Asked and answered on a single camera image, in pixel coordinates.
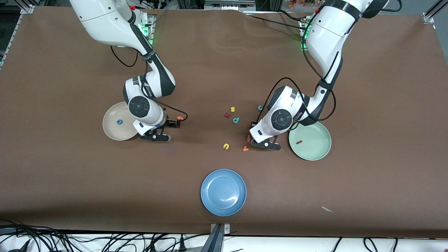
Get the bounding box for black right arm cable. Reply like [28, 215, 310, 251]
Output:
[110, 45, 188, 121]

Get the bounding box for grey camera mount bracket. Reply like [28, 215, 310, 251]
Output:
[210, 223, 231, 252]

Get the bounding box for black floor cable bundle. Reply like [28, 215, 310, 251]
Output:
[0, 219, 70, 252]

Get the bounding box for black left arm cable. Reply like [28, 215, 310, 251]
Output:
[261, 35, 337, 122]

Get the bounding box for black table power cable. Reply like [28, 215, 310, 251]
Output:
[276, 10, 308, 22]
[245, 15, 308, 31]

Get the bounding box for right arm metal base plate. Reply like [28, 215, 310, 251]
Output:
[116, 15, 155, 48]

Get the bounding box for grey equipment box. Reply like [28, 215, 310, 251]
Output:
[204, 0, 256, 11]

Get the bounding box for beige brown plate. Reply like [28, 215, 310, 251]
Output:
[102, 101, 140, 141]

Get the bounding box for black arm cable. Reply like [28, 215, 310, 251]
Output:
[110, 45, 188, 121]
[261, 35, 337, 122]

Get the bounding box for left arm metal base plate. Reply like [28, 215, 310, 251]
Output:
[299, 17, 312, 51]

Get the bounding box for orange artificial flowers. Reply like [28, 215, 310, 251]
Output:
[289, 0, 324, 8]

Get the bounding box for green plate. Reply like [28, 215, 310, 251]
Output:
[288, 121, 332, 161]

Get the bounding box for blue plate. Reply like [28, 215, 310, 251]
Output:
[201, 169, 247, 217]

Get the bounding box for brown table cover sheet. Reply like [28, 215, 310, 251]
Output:
[0, 5, 448, 239]

